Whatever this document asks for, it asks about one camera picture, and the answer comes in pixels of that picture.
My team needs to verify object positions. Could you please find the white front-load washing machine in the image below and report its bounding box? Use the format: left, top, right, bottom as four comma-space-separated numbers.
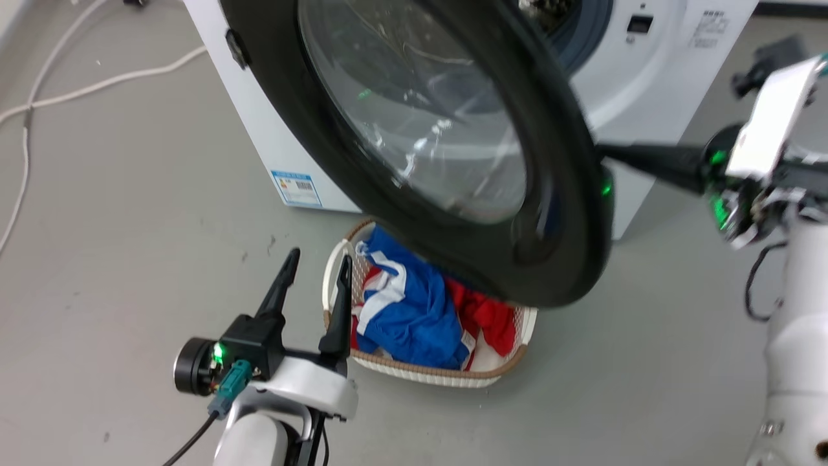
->
182, 0, 759, 241

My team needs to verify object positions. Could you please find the laundry inside washer drum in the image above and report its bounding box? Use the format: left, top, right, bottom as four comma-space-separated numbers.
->
517, 0, 584, 34

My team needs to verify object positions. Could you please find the thin white floor cable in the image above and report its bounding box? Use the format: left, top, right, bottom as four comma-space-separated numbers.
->
0, 0, 109, 254

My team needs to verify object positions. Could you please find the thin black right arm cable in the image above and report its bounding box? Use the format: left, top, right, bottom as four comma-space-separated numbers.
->
745, 241, 788, 323

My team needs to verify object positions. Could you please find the blue energy label sticker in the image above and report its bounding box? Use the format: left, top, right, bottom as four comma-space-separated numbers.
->
271, 170, 323, 208

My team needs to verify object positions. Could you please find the red garment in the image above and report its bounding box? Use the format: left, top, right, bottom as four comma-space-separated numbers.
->
442, 274, 519, 358

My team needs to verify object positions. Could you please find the blue and white garment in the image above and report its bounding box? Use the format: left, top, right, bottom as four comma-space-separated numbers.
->
352, 226, 474, 372

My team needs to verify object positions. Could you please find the black round glass washer door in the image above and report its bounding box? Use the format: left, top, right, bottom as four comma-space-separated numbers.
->
219, 0, 616, 309

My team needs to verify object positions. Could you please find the black cable with teal plug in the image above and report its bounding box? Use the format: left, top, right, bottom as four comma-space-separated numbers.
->
162, 360, 253, 466

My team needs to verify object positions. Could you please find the black blurry box device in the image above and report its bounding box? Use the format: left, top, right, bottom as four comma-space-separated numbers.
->
732, 35, 811, 99

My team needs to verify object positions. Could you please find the thick white floor cable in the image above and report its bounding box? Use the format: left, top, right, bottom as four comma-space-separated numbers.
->
0, 45, 208, 125

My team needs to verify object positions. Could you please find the white woven laundry basket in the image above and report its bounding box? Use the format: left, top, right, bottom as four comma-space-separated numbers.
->
321, 219, 539, 389

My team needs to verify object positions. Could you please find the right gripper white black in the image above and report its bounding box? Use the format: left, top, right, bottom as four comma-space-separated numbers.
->
594, 54, 828, 250

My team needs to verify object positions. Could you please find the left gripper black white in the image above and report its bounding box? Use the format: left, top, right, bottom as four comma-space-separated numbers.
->
173, 248, 360, 421

